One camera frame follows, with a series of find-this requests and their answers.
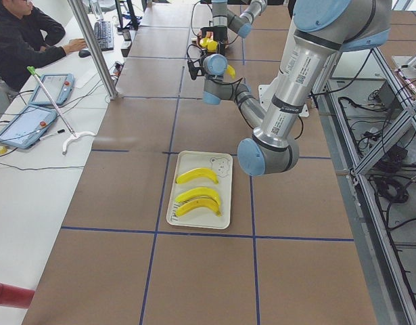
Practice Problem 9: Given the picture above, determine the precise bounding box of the yellow banana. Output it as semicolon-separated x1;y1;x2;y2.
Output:
175;187;221;206
175;198;221;217
176;167;218;184
226;64;236;79

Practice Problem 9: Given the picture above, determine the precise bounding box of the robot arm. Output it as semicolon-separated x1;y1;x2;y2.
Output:
188;0;392;176
200;0;268;54

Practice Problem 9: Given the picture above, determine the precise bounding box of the black keyboard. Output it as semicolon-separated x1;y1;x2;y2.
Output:
93;20;114;51

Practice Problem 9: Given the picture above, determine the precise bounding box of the light grey bear tray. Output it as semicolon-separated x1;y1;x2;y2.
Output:
166;150;233;230

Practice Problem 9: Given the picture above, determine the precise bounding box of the black computer mouse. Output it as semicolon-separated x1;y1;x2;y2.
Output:
78;49;91;58

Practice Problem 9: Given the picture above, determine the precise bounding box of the teach pendant far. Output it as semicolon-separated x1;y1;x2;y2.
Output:
28;74;74;106

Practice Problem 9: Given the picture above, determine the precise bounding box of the teach pendant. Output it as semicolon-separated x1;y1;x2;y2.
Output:
28;74;74;106
0;104;57;150

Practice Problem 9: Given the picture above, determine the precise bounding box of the reacher grabber stick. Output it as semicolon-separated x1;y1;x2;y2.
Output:
27;66;96;155

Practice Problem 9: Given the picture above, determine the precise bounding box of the person in black jacket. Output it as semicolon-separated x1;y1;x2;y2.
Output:
0;1;87;91

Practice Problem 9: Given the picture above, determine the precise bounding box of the teach pendant near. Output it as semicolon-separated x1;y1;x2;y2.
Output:
0;104;57;150

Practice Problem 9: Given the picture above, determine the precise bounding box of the red cylinder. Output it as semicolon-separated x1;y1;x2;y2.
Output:
0;283;35;309

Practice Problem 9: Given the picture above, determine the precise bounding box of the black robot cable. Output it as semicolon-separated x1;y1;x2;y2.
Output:
185;1;244;85

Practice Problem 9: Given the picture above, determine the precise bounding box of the grey aluminium post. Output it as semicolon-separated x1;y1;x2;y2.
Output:
68;0;124;100

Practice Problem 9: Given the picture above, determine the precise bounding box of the aluminium frame rack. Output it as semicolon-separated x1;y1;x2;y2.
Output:
325;49;416;324

